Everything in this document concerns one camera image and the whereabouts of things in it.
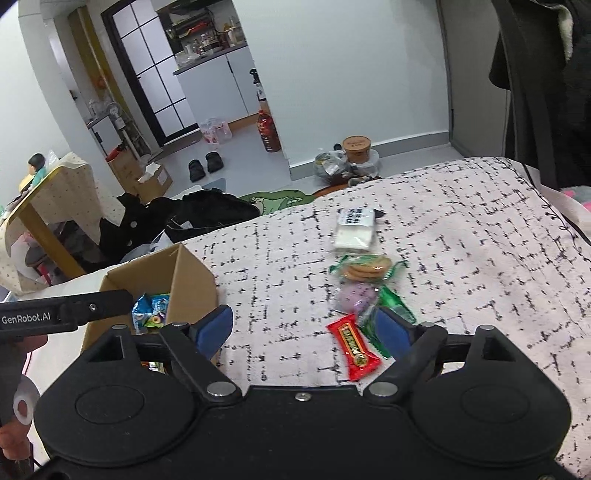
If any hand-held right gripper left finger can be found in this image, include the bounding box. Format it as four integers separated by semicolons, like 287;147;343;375
81;305;243;407

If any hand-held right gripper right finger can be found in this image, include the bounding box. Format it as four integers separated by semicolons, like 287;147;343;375
364;307;532;407

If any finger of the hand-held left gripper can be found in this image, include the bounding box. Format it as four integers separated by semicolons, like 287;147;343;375
58;290;133;326

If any green snack packet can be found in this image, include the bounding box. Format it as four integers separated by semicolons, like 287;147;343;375
359;285;417;360

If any red snack packet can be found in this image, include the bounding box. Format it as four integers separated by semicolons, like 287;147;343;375
327;314;383;381

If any purple snack packet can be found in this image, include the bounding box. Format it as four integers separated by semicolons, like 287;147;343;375
335;281;382;315

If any teal snack packet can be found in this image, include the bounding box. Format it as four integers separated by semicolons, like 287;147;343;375
148;294;171;332

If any round cracker packet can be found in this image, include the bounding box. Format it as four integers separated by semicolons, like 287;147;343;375
330;255;407;282

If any white packet with black label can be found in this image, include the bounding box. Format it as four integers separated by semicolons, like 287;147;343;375
330;208;378;253

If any person's left hand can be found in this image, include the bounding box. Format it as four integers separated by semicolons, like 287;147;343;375
0;336;48;464

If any wooden table leg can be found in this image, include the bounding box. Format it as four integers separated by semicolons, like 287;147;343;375
9;203;75;280

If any white black-patterned bedspread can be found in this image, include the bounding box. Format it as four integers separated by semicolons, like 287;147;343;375
180;157;591;480

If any black clothing pile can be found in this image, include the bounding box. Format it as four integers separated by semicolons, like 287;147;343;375
99;194;185;261

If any wooden table with cloth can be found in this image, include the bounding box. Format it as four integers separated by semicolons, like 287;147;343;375
0;152;103;294

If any black bag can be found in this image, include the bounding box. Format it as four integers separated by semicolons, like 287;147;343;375
166;189;260;241

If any cardboard box with paper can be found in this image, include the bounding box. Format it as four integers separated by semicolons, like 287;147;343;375
134;161;174;204

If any tall brown cardboard box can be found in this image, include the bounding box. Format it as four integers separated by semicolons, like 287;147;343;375
107;145;141;190

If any green rug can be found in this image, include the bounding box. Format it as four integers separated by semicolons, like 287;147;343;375
238;188;317;217

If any dark-haired doll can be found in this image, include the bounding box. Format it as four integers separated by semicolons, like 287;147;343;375
18;154;47;190

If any white standing fan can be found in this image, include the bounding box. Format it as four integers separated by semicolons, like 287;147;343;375
105;102;141;162

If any small white cabinet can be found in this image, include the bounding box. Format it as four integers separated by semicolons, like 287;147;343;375
87;114;122;151

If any clear plastic rubbish bag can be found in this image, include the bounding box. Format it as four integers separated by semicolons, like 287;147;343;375
315;148;352;179

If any brown instant noodle cup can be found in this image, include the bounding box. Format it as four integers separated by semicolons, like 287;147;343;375
342;136;373;163

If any pink plastic bag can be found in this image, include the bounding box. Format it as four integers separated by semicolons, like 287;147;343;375
199;117;232;145

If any red cooking oil bottle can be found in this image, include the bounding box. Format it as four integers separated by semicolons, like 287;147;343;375
256;110;281;153

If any pink plush item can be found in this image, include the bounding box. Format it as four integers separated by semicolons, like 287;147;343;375
561;185;591;207

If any black-framed sliding door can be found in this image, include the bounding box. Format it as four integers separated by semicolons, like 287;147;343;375
100;0;195;148

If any white kitchen cabinet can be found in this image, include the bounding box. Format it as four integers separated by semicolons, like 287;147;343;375
173;46;262;128

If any black spray bottle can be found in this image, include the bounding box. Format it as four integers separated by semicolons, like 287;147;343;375
249;68;267;103

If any grey door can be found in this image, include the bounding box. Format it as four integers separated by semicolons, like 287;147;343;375
438;0;509;158

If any row of kitchen bottles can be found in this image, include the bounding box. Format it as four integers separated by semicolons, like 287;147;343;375
173;21;245;58

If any black fleece-lined coat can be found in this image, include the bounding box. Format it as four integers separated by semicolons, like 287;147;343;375
489;0;591;195

